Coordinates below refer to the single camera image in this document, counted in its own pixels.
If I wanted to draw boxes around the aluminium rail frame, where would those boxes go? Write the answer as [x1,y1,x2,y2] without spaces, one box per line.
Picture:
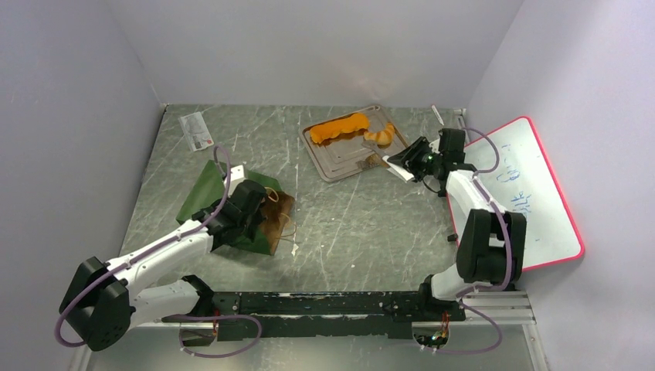
[66,281,548,370]

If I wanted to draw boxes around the white paper receipt card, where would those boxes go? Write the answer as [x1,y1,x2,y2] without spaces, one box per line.
[178,112,214,151]

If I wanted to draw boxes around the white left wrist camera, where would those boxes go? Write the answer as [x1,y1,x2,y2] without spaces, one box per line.
[223,165,246,196]

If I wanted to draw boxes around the green paper bag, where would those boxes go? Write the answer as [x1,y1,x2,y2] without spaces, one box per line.
[175,160,295,256]

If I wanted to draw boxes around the white marker pen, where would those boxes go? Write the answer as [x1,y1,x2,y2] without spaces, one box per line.
[430,104,445,127]

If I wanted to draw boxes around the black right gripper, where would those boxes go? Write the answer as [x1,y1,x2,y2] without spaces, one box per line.
[388,137,443,182]

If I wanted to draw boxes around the pink framed whiteboard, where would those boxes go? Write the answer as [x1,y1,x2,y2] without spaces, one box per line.
[464,116,585,271]

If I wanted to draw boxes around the fake croissant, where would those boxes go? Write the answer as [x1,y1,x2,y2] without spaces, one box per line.
[363,122,395,146]

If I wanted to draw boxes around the metal baking tray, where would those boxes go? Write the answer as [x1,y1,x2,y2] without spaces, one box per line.
[299,105,409,182]

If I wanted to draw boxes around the metal tongs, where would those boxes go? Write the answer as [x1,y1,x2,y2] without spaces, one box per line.
[357,141,415,182]

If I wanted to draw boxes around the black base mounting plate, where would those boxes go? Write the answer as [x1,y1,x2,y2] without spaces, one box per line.
[187,290,466,341]

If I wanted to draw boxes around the orange fake braided bread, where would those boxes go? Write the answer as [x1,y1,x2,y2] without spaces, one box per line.
[309,113,370,145]

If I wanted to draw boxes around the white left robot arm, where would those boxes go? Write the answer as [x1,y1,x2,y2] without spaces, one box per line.
[54,179,267,351]

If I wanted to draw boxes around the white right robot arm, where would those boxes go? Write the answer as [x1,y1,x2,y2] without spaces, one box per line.
[386,128,527,320]

